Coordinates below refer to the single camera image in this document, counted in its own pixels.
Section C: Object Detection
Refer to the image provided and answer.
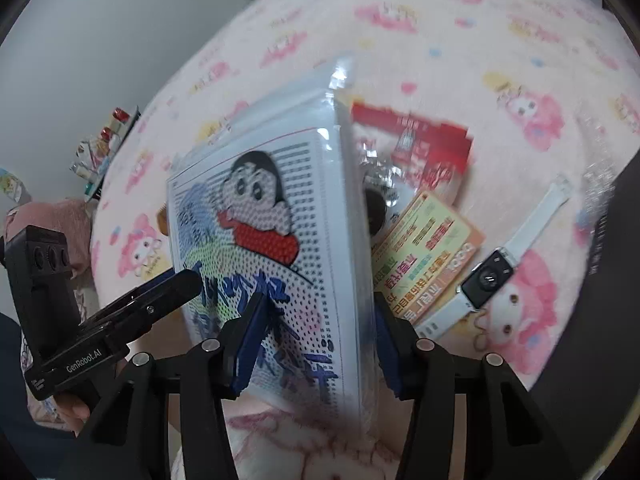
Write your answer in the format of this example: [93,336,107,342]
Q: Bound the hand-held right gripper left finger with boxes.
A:
[57,290,273,480]

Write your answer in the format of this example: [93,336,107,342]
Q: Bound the white smartwatch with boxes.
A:
[415,176,573,341]

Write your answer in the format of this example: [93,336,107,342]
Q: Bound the colourful comic card pack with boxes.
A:
[166,57,376,436]

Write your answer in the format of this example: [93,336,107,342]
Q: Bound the black cardboard box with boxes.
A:
[530,160,640,471]

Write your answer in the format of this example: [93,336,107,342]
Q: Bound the pile of colourful packets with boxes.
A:
[70,106,142,202]

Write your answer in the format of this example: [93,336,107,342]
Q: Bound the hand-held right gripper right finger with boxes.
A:
[372,291,583,480]

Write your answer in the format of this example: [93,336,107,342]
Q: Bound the person's left hand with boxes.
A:
[52,391,118,437]

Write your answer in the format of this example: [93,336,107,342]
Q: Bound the red packet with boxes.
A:
[350,101,475,206]

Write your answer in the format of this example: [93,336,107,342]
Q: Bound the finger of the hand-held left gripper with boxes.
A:
[80,269,203,342]

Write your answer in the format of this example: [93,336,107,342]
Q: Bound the dark blue cloth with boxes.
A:
[0,312,76,466]

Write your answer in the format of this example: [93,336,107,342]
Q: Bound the clear case plush keychain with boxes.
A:
[357,137,406,236]

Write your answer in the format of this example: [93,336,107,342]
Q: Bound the pink plush cushion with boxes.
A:
[5,197,95,273]

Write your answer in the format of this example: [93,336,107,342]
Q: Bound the pink printed blanket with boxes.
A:
[90,0,640,411]

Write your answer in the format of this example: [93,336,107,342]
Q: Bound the clear glitter wrapper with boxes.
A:
[580,157,618,221]

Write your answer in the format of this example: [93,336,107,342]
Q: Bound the small pastel toy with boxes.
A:
[0,167,26,207]

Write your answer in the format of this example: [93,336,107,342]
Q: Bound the orange sticker card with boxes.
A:
[370,191,486,328]

